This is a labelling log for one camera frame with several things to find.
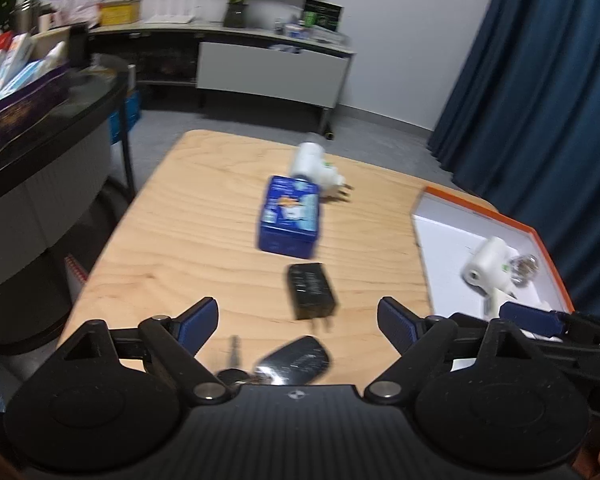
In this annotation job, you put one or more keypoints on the long grey media cabinet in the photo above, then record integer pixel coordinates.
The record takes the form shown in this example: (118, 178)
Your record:
(260, 70)

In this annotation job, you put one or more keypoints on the white router with antennas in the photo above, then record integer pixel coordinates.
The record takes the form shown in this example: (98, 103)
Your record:
(172, 7)

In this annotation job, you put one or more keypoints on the yellow box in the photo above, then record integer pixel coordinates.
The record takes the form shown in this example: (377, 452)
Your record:
(121, 12)

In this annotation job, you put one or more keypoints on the assorted toothpaste boxes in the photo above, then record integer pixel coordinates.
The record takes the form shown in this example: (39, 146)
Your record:
(15, 62)

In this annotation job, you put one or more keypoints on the blue curtain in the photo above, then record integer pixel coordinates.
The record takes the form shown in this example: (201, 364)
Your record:
(540, 85)

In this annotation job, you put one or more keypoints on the black charger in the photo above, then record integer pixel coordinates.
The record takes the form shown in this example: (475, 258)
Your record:
(310, 287)

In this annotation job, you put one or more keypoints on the white plug-in device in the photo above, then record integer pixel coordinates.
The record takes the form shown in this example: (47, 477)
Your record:
(487, 265)
(312, 167)

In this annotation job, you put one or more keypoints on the purple patterned box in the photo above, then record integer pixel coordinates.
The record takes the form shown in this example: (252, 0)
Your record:
(20, 110)

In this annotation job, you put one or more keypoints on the dark curved desk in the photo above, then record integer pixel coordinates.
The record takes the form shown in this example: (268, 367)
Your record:
(40, 185)

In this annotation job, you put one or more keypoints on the green and black box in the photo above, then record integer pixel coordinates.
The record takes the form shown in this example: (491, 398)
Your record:
(322, 15)

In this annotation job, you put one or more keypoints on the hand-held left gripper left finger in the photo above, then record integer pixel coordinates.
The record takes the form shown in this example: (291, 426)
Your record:
(197, 327)

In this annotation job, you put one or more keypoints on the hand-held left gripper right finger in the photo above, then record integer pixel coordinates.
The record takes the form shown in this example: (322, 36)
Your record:
(400, 327)

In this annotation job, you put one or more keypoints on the blue tin box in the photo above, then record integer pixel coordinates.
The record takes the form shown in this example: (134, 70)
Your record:
(290, 215)

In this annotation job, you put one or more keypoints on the orange cardboard box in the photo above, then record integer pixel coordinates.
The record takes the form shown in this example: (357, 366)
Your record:
(445, 250)

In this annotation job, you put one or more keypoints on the red spiral notebook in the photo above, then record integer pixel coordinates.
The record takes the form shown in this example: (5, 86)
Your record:
(76, 272)

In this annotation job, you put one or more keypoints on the white plastic bag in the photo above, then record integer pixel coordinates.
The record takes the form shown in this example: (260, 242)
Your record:
(82, 5)

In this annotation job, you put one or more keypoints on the clear tray with small items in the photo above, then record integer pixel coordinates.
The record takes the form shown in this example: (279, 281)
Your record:
(290, 30)

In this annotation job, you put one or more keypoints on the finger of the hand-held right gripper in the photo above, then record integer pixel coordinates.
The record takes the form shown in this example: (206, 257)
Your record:
(530, 319)

